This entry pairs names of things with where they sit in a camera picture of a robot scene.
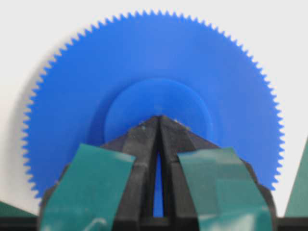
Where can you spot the white rectangular board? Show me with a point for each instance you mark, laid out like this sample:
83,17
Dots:
274,32

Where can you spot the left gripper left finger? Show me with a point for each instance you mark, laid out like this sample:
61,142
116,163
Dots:
87,195

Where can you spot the large blue gear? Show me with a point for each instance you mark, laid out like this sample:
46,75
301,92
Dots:
121,73

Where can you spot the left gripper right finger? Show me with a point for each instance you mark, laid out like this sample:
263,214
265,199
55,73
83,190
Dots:
211,188

